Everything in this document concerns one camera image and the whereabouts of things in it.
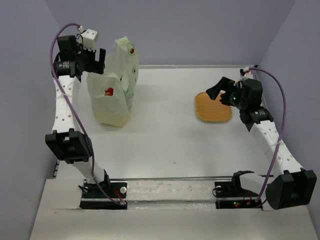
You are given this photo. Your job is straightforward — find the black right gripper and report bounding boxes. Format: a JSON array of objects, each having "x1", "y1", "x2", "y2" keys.
[{"x1": 205, "y1": 76, "x2": 247, "y2": 111}]

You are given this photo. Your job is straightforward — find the pale green plastic bag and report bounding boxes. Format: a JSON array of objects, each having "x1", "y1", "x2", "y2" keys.
[{"x1": 86, "y1": 36, "x2": 139, "y2": 127}]

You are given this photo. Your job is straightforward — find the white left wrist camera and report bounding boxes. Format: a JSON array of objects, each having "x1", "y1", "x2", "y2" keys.
[{"x1": 81, "y1": 29, "x2": 98, "y2": 52}]

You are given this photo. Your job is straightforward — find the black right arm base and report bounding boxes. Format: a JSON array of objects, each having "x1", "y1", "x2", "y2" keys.
[{"x1": 212, "y1": 181, "x2": 262, "y2": 210}]

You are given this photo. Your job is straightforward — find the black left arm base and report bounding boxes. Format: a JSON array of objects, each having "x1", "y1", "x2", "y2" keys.
[{"x1": 78, "y1": 181, "x2": 128, "y2": 210}]

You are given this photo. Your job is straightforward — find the red fake strawberries with leaves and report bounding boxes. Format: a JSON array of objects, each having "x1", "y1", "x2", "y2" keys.
[{"x1": 104, "y1": 87, "x2": 114, "y2": 96}]

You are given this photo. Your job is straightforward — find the orange woven mat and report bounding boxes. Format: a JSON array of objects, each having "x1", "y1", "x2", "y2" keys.
[{"x1": 195, "y1": 92, "x2": 233, "y2": 123}]

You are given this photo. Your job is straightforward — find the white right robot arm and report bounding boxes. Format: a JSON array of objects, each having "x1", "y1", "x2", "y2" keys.
[{"x1": 205, "y1": 77, "x2": 317, "y2": 210}]

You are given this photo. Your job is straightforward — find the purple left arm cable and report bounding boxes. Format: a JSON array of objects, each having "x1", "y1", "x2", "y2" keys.
[{"x1": 50, "y1": 22, "x2": 127, "y2": 206}]

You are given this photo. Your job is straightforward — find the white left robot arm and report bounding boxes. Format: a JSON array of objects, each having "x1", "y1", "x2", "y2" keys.
[{"x1": 45, "y1": 30, "x2": 111, "y2": 198}]

